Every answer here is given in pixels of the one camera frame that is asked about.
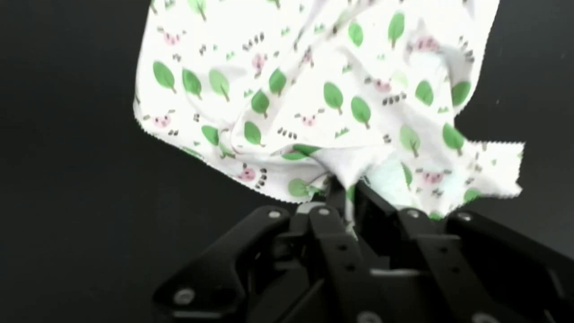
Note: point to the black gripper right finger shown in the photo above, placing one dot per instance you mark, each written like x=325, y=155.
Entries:
x=454, y=263

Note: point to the white cloth green leaf print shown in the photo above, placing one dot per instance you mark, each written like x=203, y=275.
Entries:
x=298, y=72

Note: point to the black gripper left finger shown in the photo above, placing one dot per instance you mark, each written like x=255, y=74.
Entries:
x=334, y=263

